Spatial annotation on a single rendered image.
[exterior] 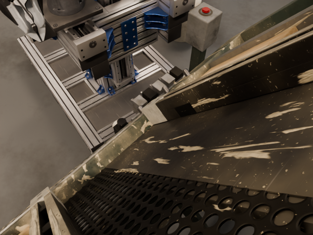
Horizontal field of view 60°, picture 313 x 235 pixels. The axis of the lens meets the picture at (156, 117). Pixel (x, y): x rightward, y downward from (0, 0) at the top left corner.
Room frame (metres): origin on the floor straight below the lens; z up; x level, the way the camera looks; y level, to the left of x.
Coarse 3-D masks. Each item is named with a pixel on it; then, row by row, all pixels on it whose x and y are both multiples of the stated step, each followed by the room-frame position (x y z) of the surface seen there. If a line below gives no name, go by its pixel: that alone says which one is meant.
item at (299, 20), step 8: (312, 8) 0.64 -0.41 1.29; (296, 16) 0.66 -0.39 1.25; (304, 16) 0.64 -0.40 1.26; (312, 16) 0.63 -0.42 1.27; (280, 24) 0.69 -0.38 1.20; (288, 24) 0.66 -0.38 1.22; (296, 24) 0.65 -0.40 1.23; (304, 24) 0.64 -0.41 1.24; (264, 32) 0.73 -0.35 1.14; (272, 32) 0.69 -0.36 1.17; (280, 32) 0.67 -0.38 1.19; (248, 40) 0.77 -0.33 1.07; (256, 40) 0.71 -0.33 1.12; (264, 40) 0.70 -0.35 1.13; (232, 48) 0.81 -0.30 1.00; (240, 48) 0.74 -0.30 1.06; (248, 48) 0.72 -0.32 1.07; (224, 56) 0.78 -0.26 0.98; (232, 56) 0.76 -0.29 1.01; (216, 64) 0.80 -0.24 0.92
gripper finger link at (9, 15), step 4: (0, 0) 0.50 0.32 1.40; (0, 4) 0.50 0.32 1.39; (4, 4) 0.50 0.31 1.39; (8, 4) 0.50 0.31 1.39; (0, 8) 0.49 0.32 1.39; (4, 8) 0.50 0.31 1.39; (4, 12) 0.49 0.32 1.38; (8, 12) 0.50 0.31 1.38; (8, 16) 0.49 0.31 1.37; (12, 16) 0.49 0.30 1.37; (12, 20) 0.49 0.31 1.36; (16, 24) 0.49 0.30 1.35
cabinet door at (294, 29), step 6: (288, 30) 0.64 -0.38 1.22; (294, 30) 0.63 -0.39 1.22; (276, 36) 0.66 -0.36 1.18; (282, 36) 0.61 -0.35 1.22; (264, 42) 0.68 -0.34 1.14; (270, 42) 0.63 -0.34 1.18; (252, 48) 0.69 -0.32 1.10; (258, 48) 0.65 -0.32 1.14; (240, 54) 0.72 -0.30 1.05; (246, 54) 0.67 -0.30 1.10; (228, 60) 0.75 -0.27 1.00; (234, 60) 0.69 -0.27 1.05; (216, 66) 0.77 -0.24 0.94; (222, 66) 0.71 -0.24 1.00; (210, 72) 0.74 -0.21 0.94
